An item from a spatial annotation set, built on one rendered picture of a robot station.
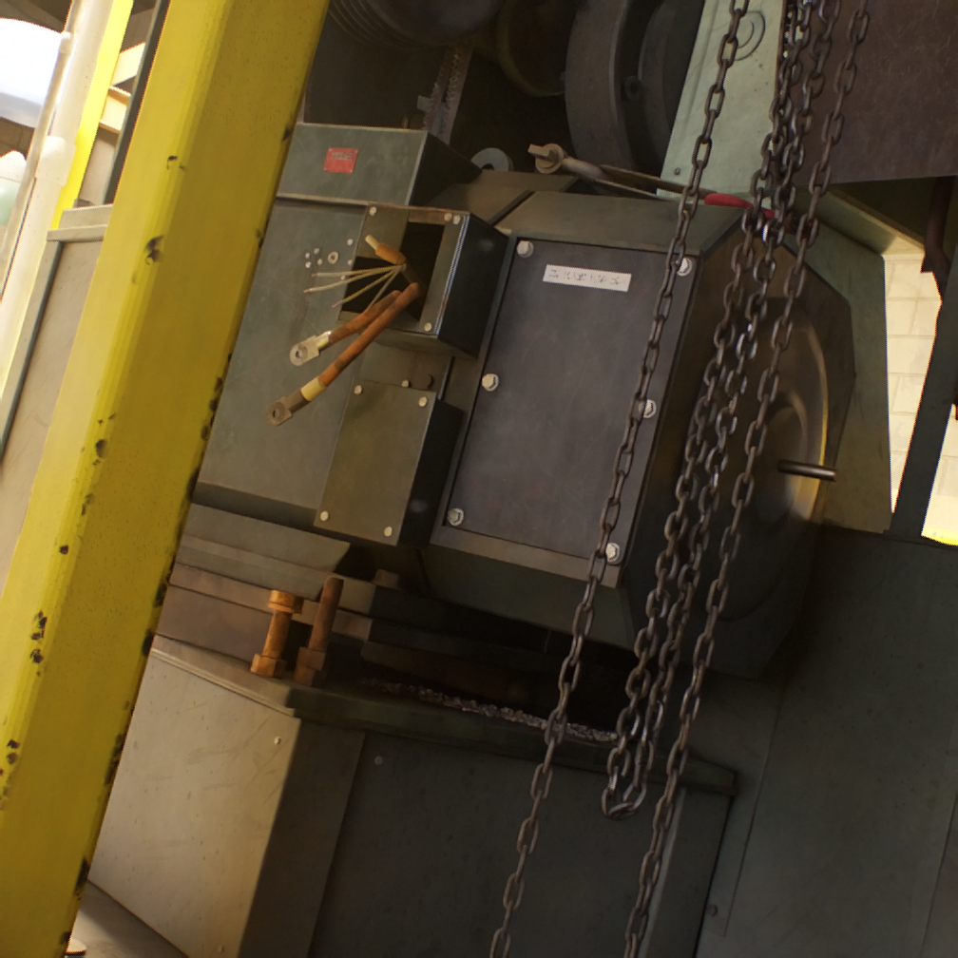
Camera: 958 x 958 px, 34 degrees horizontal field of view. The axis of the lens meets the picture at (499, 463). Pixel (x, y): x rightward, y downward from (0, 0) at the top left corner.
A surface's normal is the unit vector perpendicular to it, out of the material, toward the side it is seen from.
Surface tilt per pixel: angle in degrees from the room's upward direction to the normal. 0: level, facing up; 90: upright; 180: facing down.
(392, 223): 90
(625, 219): 45
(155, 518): 90
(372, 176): 90
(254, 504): 135
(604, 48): 99
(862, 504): 72
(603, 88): 111
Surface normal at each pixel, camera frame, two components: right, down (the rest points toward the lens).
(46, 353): -0.76, -0.25
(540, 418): -0.51, -0.21
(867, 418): 0.65, -0.22
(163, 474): 0.60, 0.09
